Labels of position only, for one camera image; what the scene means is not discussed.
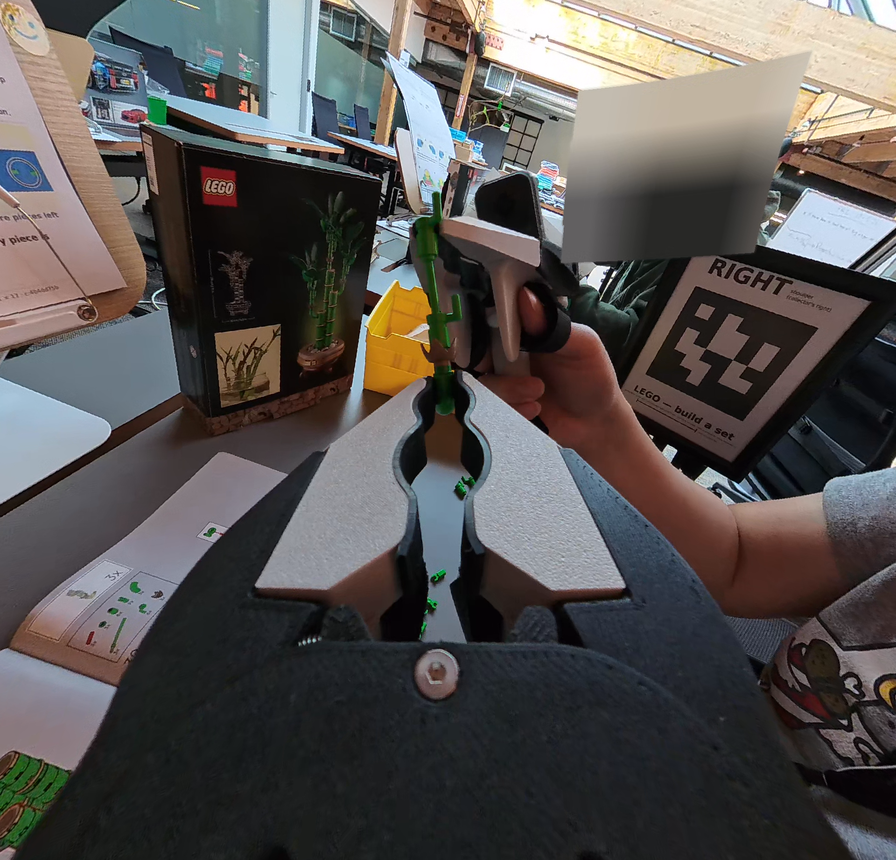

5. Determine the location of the white instruction sheet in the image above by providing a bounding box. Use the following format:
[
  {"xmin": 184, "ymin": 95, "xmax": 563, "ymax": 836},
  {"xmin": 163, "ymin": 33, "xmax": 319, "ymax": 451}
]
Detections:
[{"xmin": 0, "ymin": 23, "xmax": 128, "ymax": 346}]

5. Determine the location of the whiteboard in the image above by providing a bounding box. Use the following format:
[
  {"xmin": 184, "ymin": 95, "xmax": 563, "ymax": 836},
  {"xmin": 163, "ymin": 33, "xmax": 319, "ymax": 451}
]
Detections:
[{"xmin": 766, "ymin": 188, "xmax": 896, "ymax": 270}]

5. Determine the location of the white poster sheet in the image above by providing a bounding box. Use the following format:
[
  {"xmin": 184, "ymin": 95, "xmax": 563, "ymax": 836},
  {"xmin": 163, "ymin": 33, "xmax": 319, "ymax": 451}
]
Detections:
[{"xmin": 385, "ymin": 53, "xmax": 456, "ymax": 197}]

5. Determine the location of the black lego set box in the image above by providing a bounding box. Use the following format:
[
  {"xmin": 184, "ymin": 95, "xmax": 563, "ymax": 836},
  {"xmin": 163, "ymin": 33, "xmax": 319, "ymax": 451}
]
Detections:
[{"xmin": 140, "ymin": 123, "xmax": 382, "ymax": 435}]

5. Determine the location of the person's right forearm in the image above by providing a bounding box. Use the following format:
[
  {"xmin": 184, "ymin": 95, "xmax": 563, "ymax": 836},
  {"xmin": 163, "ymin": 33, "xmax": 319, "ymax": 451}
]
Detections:
[{"xmin": 602, "ymin": 405, "xmax": 851, "ymax": 619}]

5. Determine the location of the white board stand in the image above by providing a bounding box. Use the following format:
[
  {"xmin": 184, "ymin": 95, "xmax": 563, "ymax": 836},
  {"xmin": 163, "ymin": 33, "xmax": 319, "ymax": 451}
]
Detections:
[{"xmin": 0, "ymin": 378, "xmax": 113, "ymax": 505}]

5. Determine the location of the person's right hand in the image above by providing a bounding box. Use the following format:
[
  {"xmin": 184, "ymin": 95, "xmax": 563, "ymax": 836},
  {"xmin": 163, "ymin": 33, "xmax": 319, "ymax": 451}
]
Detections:
[{"xmin": 485, "ymin": 290, "xmax": 637, "ymax": 455}]

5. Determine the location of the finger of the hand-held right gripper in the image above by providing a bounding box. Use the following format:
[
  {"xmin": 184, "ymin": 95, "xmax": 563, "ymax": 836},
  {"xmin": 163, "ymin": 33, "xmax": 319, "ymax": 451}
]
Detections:
[
  {"xmin": 411, "ymin": 216, "xmax": 439, "ymax": 295},
  {"xmin": 442, "ymin": 218, "xmax": 545, "ymax": 268}
]

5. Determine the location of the lego instruction booklet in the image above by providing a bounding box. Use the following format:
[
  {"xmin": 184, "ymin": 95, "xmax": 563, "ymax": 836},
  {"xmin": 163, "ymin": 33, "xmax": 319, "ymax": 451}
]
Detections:
[{"xmin": 0, "ymin": 451, "xmax": 288, "ymax": 853}]

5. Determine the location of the green lego bamboo stalk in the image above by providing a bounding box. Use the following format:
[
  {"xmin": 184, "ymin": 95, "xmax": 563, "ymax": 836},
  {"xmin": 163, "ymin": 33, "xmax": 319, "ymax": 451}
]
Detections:
[{"xmin": 419, "ymin": 191, "xmax": 467, "ymax": 415}]

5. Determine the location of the wooden office desk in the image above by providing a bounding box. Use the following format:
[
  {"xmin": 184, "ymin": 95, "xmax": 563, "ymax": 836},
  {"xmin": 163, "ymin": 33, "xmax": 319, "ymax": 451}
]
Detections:
[{"xmin": 164, "ymin": 97, "xmax": 345, "ymax": 155}]

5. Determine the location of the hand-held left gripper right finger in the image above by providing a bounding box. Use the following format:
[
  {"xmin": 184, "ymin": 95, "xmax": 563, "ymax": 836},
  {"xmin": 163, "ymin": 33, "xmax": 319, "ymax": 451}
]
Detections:
[{"xmin": 454, "ymin": 373, "xmax": 627, "ymax": 642}]

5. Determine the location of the instruction poster on board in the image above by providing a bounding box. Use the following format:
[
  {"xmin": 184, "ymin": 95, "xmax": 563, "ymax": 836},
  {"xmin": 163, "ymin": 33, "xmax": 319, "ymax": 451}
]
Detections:
[{"xmin": 0, "ymin": 0, "xmax": 148, "ymax": 351}]

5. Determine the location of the yellow plastic bin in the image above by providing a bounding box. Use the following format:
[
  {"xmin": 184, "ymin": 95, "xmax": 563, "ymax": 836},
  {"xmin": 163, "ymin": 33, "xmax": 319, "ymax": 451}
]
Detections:
[{"xmin": 364, "ymin": 280, "xmax": 450, "ymax": 397}]

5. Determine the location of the black framed marker sign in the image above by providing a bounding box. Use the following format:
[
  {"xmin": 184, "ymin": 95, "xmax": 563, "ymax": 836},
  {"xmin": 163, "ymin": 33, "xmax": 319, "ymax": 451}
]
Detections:
[{"xmin": 619, "ymin": 244, "xmax": 896, "ymax": 484}]

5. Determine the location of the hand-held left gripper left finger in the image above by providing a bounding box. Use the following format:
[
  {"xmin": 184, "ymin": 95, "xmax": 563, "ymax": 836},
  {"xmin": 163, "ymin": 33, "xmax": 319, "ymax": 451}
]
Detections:
[{"xmin": 255, "ymin": 375, "xmax": 429, "ymax": 642}]

